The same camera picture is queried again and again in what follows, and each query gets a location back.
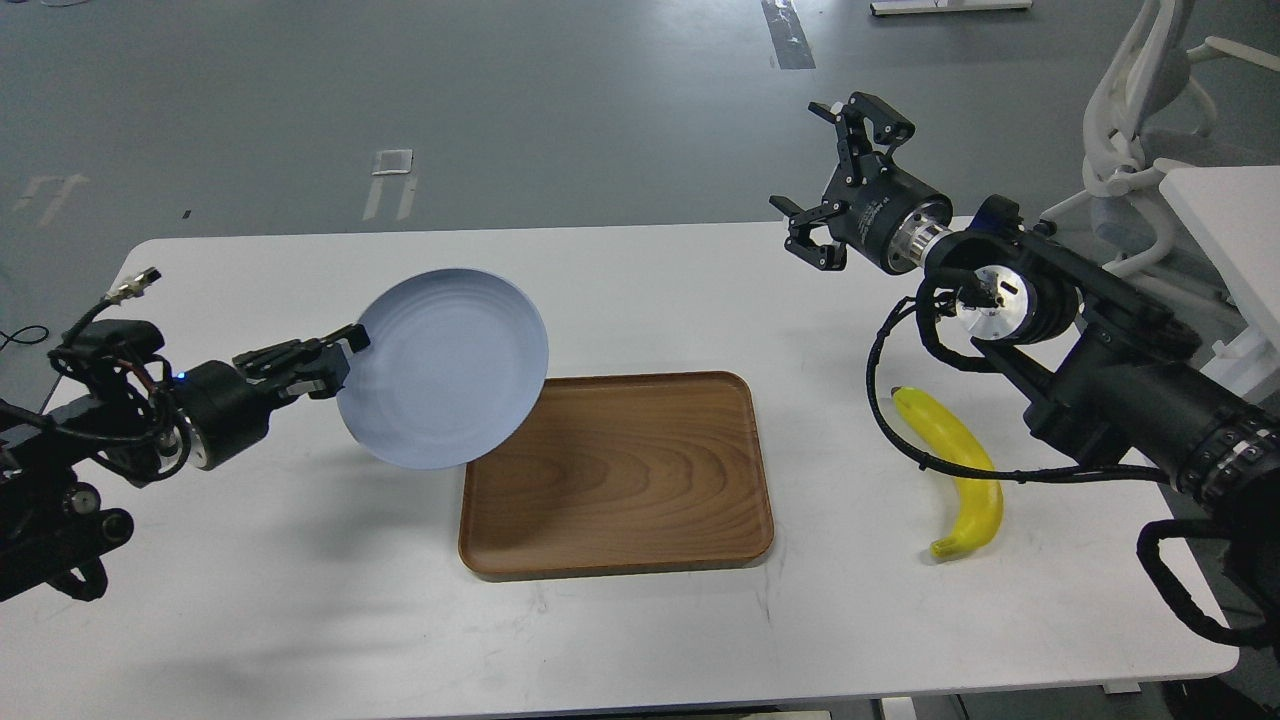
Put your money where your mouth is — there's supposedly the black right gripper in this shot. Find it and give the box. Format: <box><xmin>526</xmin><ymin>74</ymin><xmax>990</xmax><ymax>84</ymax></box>
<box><xmin>769</xmin><ymin>92</ymin><xmax>954</xmax><ymax>275</ymax></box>

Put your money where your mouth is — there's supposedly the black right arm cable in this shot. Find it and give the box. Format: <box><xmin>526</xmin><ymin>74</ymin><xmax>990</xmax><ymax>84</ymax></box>
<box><xmin>867</xmin><ymin>272</ymin><xmax>1181</xmax><ymax>488</ymax></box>

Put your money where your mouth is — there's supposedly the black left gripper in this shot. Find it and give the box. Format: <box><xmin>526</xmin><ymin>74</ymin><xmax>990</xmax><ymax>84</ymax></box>
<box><xmin>178</xmin><ymin>324</ymin><xmax>371</xmax><ymax>471</ymax></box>

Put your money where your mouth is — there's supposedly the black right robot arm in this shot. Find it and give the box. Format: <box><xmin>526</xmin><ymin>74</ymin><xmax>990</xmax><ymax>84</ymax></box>
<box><xmin>769</xmin><ymin>92</ymin><xmax>1279</xmax><ymax>650</ymax></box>

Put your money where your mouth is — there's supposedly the white office chair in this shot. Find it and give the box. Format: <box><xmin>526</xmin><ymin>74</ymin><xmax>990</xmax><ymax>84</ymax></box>
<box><xmin>1038</xmin><ymin>1</ymin><xmax>1277</xmax><ymax>281</ymax></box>

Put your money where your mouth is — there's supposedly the white side table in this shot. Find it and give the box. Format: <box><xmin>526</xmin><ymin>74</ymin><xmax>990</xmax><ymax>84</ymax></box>
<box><xmin>1158</xmin><ymin>165</ymin><xmax>1279</xmax><ymax>404</ymax></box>

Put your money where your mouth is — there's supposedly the light blue plate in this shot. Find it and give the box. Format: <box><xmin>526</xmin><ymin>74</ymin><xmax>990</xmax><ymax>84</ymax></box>
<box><xmin>337</xmin><ymin>268</ymin><xmax>549</xmax><ymax>470</ymax></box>

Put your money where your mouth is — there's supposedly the brown wooden tray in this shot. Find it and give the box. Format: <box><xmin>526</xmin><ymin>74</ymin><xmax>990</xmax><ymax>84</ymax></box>
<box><xmin>458</xmin><ymin>372</ymin><xmax>774</xmax><ymax>582</ymax></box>

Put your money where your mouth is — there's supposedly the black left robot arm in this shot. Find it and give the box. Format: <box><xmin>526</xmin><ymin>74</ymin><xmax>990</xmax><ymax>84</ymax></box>
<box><xmin>1</xmin><ymin>268</ymin><xmax>371</xmax><ymax>602</ymax></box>

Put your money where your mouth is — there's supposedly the yellow banana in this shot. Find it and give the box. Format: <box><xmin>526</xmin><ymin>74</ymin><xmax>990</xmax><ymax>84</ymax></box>
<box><xmin>891</xmin><ymin>386</ymin><xmax>1004</xmax><ymax>561</ymax></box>

